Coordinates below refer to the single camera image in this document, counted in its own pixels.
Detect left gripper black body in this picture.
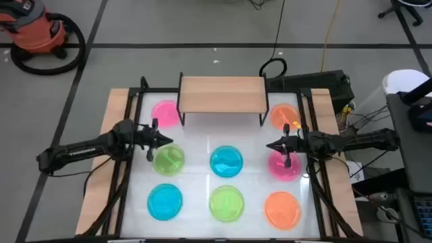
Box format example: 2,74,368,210
136,117,159,162

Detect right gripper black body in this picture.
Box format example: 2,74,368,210
282,124,311,169

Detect orange translucent plastic plate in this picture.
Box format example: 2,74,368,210
264,191,302,232
269,103,302,132

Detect blue translucent plastic plate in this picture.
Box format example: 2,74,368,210
209,145,244,178
146,183,184,221

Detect wooden shelf black metal legs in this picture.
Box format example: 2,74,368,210
175,71,271,128

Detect pink translucent plastic plate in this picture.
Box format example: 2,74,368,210
267,150,303,182
151,99,182,129

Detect green translucent plastic plate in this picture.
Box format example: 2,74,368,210
208,185,246,223
152,143,186,176

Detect black computer case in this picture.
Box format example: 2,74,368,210
269,70,355,106

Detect grey side cart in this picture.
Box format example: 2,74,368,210
386,79,432,194

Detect orange shop vacuum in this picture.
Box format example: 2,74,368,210
9,12,87,76
0,0,68,60

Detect white round bin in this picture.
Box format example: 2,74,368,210
357,69,431,136

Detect black keyboard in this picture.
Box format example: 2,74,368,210
413,197,432,234

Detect black office chair base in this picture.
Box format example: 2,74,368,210
377,0,425,27

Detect black aluminium table frame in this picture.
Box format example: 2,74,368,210
82,76,364,241

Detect black floor cable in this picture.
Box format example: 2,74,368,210
259,0,288,79

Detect yellow cable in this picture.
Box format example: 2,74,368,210
320,0,340,72

